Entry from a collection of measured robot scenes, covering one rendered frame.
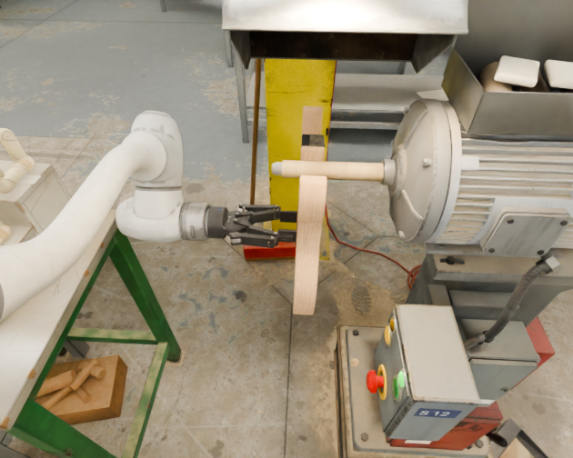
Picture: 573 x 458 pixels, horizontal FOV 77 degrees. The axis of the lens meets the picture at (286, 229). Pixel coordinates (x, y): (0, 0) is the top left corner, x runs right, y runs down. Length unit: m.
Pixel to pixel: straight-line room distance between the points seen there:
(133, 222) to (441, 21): 0.68
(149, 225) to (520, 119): 0.71
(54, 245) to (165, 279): 1.59
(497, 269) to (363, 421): 0.84
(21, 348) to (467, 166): 0.92
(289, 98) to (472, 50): 0.99
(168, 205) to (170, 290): 1.28
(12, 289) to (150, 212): 0.40
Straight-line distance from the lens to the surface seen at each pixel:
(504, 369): 0.93
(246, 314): 1.92
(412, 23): 0.53
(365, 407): 1.45
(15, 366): 0.95
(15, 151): 1.08
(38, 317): 1.00
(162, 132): 0.83
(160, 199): 0.84
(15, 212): 1.06
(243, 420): 1.72
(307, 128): 0.86
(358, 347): 1.53
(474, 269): 0.75
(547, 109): 0.61
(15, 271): 0.52
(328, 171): 0.65
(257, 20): 0.52
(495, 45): 0.70
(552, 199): 0.66
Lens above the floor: 1.65
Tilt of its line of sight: 46 degrees down
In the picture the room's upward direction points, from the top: straight up
